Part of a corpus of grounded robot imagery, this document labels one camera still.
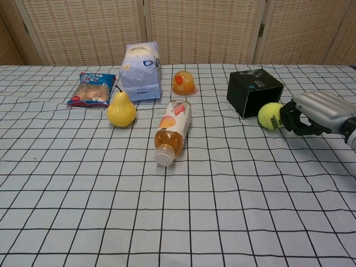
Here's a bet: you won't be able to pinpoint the fruit jelly cup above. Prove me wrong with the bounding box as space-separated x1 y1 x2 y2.
170 70 199 97

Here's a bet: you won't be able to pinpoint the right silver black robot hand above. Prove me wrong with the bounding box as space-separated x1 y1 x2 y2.
279 91 353 137

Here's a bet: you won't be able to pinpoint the blue checked tablecloth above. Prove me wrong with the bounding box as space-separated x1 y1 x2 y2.
0 63 356 267

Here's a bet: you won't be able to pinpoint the yellow pear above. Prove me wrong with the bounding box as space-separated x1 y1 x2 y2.
107 85 137 128

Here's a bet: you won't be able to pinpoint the woven folding screen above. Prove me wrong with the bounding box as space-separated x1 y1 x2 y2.
0 0 356 67

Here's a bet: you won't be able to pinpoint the black open cardboard box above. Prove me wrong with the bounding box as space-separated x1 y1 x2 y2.
226 68 285 120

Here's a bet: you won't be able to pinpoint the yellow tennis ball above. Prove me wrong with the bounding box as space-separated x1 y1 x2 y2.
258 102 284 131

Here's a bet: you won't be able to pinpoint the peach drink plastic bottle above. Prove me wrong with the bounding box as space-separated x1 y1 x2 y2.
154 100 192 167

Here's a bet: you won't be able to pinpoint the pale blue paper bag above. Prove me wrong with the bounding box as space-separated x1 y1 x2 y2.
119 41 162 102

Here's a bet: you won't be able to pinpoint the blue snack packet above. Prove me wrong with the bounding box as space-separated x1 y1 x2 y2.
66 72 117 108

